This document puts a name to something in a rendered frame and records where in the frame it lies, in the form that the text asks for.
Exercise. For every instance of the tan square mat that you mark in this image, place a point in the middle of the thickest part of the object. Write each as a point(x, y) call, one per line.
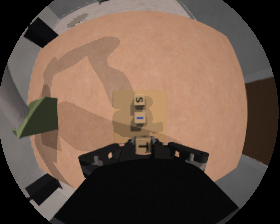
point(123, 115)

